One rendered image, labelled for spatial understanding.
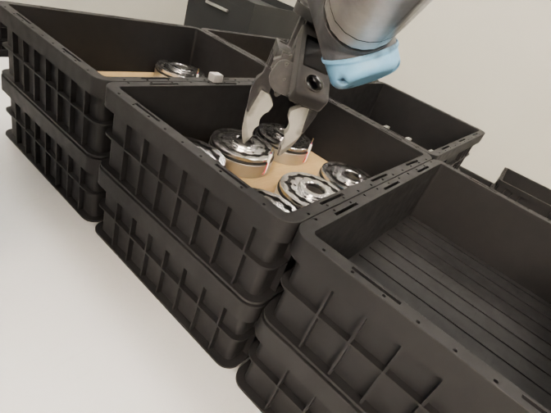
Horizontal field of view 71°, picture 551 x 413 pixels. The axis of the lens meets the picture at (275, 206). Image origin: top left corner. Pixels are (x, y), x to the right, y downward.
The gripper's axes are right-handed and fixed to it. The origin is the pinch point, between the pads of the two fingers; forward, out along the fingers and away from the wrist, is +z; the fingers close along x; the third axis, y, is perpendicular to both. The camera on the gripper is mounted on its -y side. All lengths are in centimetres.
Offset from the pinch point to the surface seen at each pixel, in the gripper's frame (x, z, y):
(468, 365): -9.8, -8.9, -40.7
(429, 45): -162, -5, 291
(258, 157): 0.8, 0.6, -3.7
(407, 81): -163, 28, 291
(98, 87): 23.0, -3.2, -7.6
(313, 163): -11.2, 3.2, 6.4
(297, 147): -6.3, 0.4, 3.9
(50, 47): 31.3, -2.8, -0.2
